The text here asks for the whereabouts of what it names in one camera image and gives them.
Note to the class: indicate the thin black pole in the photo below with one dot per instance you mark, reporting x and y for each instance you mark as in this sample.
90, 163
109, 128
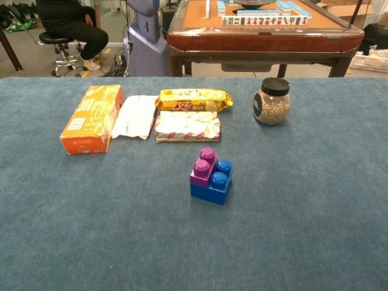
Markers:
356, 15

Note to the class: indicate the black dish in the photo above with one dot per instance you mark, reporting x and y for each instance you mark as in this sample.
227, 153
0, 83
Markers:
251, 3

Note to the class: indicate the glass jar black lid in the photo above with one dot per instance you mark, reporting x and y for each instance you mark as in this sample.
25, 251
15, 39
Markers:
272, 106

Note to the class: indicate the white plastic basket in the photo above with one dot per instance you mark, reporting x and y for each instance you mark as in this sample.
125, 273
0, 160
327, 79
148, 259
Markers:
369, 63

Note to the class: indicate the seated person in black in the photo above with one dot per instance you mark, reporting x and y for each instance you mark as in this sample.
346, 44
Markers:
66, 21

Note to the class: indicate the brown mahjong table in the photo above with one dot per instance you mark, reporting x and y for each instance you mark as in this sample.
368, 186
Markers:
257, 41

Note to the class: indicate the face-up mahjong tile row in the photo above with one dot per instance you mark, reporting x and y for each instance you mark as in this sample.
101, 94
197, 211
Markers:
263, 20

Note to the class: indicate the blue backed mahjong tile row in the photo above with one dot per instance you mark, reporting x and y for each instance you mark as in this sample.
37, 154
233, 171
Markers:
221, 6
257, 12
292, 7

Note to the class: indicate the dark wooden table leg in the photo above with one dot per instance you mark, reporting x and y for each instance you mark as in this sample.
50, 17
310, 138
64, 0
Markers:
10, 51

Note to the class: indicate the black bag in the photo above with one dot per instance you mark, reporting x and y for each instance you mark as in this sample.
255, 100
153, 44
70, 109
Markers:
376, 36

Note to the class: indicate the yellow biscuit packet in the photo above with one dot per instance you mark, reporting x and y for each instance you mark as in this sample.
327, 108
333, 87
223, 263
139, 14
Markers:
188, 101

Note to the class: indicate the white red snack packet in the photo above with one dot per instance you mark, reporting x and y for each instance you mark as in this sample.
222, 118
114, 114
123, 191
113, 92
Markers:
188, 127

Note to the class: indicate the black swivel stool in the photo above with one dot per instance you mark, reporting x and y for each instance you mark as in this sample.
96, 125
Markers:
54, 38

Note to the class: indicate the brown cardboard box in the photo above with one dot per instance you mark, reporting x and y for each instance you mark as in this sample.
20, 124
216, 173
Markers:
342, 10

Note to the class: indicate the lilac grey robot base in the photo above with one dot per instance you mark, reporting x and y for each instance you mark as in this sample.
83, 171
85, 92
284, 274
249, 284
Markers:
145, 54

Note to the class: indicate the purple toy brick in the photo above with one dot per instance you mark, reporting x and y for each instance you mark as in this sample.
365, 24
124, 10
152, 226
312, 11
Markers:
201, 172

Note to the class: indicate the blue toy brick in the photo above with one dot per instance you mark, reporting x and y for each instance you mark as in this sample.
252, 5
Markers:
212, 195

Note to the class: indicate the green plants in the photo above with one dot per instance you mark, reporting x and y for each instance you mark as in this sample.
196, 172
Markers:
18, 10

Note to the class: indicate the blue felt table cloth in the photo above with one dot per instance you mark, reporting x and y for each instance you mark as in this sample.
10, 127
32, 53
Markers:
91, 227

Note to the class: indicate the orange cardboard box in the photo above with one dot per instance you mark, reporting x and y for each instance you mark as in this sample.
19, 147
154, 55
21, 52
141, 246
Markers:
91, 121

